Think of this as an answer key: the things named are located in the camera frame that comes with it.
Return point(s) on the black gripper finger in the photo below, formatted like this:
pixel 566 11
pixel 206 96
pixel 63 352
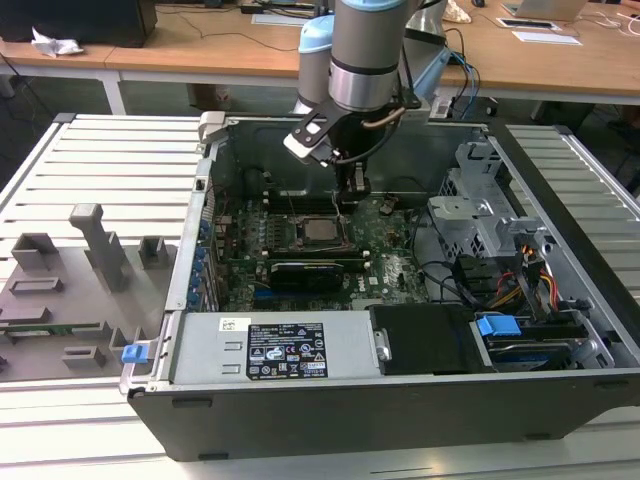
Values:
pixel 356 185

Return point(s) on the silver square CPU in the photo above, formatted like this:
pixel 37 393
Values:
pixel 320 230

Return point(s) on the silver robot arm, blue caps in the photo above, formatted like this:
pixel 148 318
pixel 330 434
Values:
pixel 365 80

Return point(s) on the black RAM slot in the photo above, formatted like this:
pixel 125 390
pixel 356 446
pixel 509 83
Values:
pixel 310 205
pixel 310 195
pixel 350 263
pixel 315 254

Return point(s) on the CPU socket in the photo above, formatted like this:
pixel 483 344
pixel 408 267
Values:
pixel 297 236

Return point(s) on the round coin battery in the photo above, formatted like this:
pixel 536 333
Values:
pixel 386 206

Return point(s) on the white power strip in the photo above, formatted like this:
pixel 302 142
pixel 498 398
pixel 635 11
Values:
pixel 441 107

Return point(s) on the grey metal drive cage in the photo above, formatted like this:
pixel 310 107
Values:
pixel 450 220

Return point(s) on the green motherboard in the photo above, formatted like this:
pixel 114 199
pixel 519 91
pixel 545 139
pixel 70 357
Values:
pixel 395 280

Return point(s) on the white paper sheet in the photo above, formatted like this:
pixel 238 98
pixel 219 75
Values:
pixel 275 20
pixel 545 37

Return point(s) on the brown cardboard box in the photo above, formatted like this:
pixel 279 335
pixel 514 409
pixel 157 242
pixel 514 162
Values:
pixel 210 95

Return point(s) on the wooden desk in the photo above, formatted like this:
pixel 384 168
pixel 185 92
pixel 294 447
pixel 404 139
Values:
pixel 225 50
pixel 75 57

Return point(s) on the beige crumpled lump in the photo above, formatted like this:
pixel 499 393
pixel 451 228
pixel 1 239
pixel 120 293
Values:
pixel 459 12

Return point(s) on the black power strip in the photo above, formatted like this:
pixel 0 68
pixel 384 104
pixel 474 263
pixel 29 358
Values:
pixel 255 9

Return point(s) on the black plastic shroud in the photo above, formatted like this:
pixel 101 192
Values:
pixel 425 340

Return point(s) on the hard disk in blue carrier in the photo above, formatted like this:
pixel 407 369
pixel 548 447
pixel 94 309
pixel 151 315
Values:
pixel 497 327

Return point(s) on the white-framed tablet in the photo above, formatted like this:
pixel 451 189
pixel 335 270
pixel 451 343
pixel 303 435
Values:
pixel 530 23

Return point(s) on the grey power supply, black label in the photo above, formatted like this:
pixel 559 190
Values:
pixel 210 350

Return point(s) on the silver laptop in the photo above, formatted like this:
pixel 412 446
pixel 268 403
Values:
pixel 545 7

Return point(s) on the black open PC case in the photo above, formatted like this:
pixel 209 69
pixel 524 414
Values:
pixel 350 420

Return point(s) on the blue plastic case latch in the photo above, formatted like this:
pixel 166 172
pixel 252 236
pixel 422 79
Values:
pixel 132 354

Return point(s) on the black computer box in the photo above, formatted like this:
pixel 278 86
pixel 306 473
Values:
pixel 75 20

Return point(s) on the grey parts rack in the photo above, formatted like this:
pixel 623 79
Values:
pixel 65 300

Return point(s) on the crumpled white paper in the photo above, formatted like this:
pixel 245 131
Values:
pixel 55 46

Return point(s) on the green RAM stick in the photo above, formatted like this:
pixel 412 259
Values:
pixel 75 328

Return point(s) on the white wrist camera, black bracket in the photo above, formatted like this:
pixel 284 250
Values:
pixel 300 145

